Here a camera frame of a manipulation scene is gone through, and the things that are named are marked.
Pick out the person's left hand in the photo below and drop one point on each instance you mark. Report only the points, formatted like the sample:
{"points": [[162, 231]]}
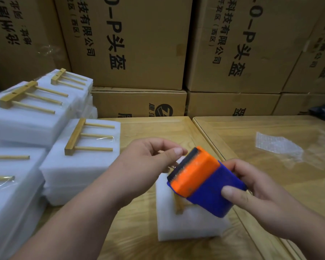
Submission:
{"points": [[138, 170]]}

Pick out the person's right hand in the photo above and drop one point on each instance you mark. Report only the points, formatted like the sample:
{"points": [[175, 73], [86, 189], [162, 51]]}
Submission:
{"points": [[271, 205]]}

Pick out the orange and blue tape dispenser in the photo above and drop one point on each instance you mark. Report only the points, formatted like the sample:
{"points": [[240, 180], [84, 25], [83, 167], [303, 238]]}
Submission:
{"points": [[206, 181]]}

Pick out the person's left forearm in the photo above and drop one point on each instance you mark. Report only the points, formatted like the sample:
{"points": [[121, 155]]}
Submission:
{"points": [[65, 230]]}

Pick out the clear plastic wrap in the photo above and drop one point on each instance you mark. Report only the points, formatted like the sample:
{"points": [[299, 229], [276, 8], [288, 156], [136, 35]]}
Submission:
{"points": [[279, 146]]}

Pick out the stack of brown cardboard boxes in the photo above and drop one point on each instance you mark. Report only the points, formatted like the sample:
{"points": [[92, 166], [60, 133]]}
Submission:
{"points": [[151, 40]]}

